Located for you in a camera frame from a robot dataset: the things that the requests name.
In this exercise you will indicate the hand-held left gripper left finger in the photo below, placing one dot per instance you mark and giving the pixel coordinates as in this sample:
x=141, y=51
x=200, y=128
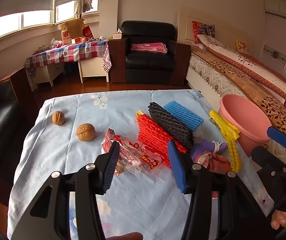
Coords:
x=110, y=166

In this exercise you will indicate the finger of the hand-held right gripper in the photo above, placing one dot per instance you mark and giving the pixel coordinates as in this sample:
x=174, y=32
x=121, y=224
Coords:
x=265, y=160
x=279, y=136

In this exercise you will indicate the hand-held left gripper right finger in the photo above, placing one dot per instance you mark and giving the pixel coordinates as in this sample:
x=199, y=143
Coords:
x=178, y=166

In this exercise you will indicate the purple plastic bag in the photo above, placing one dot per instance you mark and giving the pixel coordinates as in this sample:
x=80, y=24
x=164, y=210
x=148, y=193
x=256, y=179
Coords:
x=203, y=147

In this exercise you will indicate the yellow foam net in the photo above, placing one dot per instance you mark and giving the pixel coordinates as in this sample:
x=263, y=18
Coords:
x=234, y=155

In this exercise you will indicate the red white snack wrapper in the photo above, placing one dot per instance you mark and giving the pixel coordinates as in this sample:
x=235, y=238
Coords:
x=143, y=155

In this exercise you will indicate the pink wrapper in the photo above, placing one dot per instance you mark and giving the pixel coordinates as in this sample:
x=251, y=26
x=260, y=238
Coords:
x=215, y=162

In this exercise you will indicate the black foam net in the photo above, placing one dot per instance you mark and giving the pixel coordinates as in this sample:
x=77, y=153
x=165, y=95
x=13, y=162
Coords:
x=170, y=125

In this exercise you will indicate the pink plastic bucket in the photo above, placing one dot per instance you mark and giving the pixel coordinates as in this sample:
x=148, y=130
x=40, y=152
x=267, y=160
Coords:
x=243, y=115

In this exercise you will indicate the red foam net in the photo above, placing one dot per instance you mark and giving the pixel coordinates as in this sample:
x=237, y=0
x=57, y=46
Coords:
x=150, y=132

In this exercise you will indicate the yellow plastic bag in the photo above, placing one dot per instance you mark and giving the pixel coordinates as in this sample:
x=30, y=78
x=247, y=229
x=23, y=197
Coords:
x=223, y=127

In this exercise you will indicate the blue foam net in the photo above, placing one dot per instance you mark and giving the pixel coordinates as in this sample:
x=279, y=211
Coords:
x=183, y=112

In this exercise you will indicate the person's right hand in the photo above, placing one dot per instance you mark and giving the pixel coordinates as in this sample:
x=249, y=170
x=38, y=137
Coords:
x=279, y=220

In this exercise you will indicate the person's left hand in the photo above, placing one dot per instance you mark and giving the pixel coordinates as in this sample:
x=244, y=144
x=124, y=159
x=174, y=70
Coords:
x=125, y=236

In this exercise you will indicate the brown walnut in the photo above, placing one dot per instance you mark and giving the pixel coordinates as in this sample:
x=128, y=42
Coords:
x=85, y=132
x=58, y=117

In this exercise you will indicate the brown leaf patterned blanket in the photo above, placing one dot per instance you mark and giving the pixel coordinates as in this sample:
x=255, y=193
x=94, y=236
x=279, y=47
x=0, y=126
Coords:
x=233, y=75

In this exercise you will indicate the dotted floral quilt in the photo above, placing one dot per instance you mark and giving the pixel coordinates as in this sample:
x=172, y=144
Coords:
x=245, y=62

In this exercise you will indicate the white bed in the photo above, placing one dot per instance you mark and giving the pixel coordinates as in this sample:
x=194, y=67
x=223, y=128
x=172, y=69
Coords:
x=208, y=75

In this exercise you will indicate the yellow pillow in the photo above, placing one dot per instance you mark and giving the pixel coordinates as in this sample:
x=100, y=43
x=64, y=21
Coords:
x=242, y=46

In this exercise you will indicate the white desk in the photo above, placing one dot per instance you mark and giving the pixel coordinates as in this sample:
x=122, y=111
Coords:
x=93, y=67

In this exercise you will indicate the white wardrobe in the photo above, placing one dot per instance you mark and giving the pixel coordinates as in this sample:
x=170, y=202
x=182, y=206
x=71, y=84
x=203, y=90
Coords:
x=280, y=30

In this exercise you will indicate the black leather armchair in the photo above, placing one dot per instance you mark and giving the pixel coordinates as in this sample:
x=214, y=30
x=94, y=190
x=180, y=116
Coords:
x=148, y=62

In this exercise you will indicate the checked tablecloth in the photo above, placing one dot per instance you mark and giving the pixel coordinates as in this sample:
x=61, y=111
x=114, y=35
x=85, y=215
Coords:
x=65, y=52

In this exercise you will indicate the pink folded blanket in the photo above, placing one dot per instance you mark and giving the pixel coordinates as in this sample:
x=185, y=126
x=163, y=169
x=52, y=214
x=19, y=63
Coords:
x=148, y=47

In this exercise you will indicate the colourful patterned pillow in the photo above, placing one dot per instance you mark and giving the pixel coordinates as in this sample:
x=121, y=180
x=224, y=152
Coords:
x=203, y=31

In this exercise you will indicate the orange box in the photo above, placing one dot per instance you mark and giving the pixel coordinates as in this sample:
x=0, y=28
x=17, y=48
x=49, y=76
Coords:
x=76, y=40

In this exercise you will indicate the tissue box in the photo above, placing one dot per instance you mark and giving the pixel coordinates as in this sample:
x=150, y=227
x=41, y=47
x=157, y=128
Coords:
x=117, y=35

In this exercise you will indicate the white plastic bag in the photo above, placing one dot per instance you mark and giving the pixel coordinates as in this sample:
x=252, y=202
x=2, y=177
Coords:
x=55, y=42

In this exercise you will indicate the red paper bag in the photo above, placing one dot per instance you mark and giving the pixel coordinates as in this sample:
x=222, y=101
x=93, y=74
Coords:
x=88, y=33

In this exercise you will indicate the brown paper bag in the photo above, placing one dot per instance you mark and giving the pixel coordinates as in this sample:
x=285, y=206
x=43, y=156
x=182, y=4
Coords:
x=70, y=31

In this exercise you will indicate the white hanging shirt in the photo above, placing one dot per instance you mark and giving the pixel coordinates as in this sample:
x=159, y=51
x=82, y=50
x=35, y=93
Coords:
x=81, y=3

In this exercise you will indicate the bay window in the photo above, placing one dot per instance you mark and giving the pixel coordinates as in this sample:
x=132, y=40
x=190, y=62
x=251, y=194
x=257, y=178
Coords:
x=20, y=5

